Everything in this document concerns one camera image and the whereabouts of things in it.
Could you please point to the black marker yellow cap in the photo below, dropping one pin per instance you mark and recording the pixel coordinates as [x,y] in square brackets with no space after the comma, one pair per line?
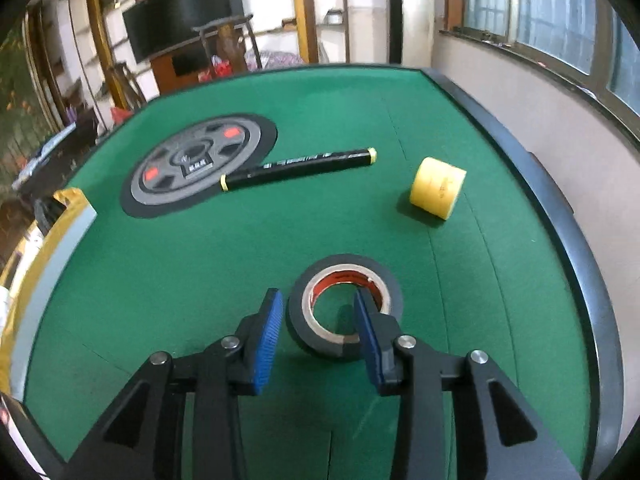
[299,167]

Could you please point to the yellow tape roll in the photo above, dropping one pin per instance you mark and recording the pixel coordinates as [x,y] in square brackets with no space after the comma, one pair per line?
[436,187]

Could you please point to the red plastic bag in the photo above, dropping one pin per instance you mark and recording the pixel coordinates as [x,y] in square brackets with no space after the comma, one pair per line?
[221,69]

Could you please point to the dark wooden chair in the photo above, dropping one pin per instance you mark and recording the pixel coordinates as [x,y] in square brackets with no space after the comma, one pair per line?
[225,39]

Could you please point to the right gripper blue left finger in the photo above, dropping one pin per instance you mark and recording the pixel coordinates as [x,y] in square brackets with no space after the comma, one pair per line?
[139,435]

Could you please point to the floral wall painting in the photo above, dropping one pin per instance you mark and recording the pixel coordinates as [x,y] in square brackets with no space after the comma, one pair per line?
[23,126]

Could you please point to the black electrical tape roll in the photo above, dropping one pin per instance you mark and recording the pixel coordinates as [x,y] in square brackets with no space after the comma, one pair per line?
[340,269]

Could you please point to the white tray with gold rim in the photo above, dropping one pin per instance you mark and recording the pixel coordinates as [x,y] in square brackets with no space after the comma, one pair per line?
[36,276]

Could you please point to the round grey table centre console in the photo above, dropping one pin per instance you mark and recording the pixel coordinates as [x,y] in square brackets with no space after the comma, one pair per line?
[185,169]

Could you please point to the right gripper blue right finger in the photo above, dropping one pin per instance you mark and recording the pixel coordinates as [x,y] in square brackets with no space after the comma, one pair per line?
[498,434]

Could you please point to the window with metal grille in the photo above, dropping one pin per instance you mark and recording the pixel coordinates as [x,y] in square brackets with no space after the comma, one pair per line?
[582,44]

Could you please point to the black flat television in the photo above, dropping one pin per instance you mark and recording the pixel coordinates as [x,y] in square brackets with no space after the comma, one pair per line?
[156,26]

